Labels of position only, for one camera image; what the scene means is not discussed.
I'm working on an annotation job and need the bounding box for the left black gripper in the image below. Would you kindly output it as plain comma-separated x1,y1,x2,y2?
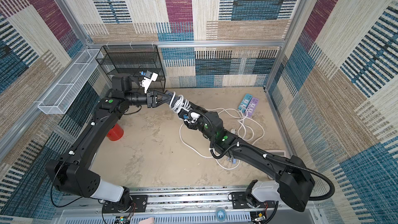
125,89,173,110

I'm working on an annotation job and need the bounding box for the grey cord of black strip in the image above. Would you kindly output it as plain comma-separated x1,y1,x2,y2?
168,91,191,115

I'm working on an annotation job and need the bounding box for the white cord of purple strip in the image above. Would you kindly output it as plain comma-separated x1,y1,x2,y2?
178,123,241,171

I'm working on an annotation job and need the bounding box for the teal power strip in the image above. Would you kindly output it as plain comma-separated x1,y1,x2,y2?
238,94,252,114

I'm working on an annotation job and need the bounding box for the white cord of teal strip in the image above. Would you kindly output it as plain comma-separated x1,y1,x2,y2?
214,107,265,147

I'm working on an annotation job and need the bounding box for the black power strip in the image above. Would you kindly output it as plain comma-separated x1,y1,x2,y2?
168,91,207,119

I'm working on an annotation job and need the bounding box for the purple power strip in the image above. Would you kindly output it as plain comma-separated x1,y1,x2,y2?
246,97,259,118

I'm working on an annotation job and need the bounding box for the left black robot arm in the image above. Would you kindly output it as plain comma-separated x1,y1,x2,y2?
46,74,176,208

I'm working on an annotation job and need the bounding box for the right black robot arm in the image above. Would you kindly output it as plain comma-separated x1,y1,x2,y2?
178,110,315,212

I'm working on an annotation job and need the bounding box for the red pen cup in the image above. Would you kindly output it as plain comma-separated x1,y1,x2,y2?
106,123,124,141

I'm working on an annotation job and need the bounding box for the pink white calculator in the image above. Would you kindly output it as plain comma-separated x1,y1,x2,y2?
267,150,287,157

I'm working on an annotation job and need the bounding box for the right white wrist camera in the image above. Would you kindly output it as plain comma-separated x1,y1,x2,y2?
182,110,201,123

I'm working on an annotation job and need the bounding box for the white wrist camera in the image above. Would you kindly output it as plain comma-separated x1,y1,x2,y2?
140,71,158,94
182,110,201,123

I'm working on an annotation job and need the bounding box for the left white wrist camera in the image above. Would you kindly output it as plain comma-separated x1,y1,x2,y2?
140,71,158,94

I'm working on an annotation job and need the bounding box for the black wire shelf rack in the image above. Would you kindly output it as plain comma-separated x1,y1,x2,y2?
95,45,166,91

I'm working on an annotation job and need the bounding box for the aluminium front rail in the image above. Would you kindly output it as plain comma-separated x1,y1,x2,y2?
51,186,327,224

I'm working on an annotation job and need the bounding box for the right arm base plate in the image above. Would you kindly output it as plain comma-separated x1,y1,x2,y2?
227,191,276,209

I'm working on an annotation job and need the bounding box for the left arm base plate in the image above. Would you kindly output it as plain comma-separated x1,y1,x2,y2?
102,195,148,214

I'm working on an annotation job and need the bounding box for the white mesh wall basket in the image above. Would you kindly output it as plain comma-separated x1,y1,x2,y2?
38,49,100,115

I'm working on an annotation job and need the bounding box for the black corrugated cable conduit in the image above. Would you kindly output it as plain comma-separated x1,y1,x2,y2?
192,110,336,224

